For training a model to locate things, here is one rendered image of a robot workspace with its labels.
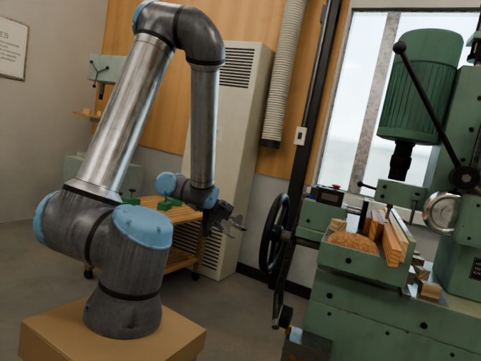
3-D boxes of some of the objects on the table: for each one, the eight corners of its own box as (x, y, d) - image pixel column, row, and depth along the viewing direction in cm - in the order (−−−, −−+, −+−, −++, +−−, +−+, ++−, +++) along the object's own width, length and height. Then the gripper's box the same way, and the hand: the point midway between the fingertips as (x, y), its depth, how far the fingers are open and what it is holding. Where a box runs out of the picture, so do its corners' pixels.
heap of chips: (329, 234, 94) (332, 224, 93) (377, 246, 90) (379, 236, 89) (326, 241, 86) (329, 230, 85) (379, 255, 82) (381, 244, 81)
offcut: (345, 233, 99) (347, 222, 99) (336, 232, 98) (338, 221, 97) (337, 229, 102) (340, 218, 102) (328, 228, 101) (331, 218, 100)
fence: (386, 220, 136) (389, 206, 135) (390, 220, 135) (394, 207, 134) (404, 263, 79) (409, 241, 78) (411, 265, 79) (417, 242, 78)
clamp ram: (340, 218, 117) (346, 193, 116) (362, 224, 114) (368, 198, 113) (338, 223, 108) (344, 196, 107) (362, 229, 106) (369, 201, 105)
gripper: (198, 195, 129) (240, 225, 124) (218, 190, 147) (255, 216, 142) (187, 213, 131) (229, 243, 126) (209, 207, 149) (245, 233, 144)
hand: (240, 235), depth 134 cm, fingers open, 14 cm apart
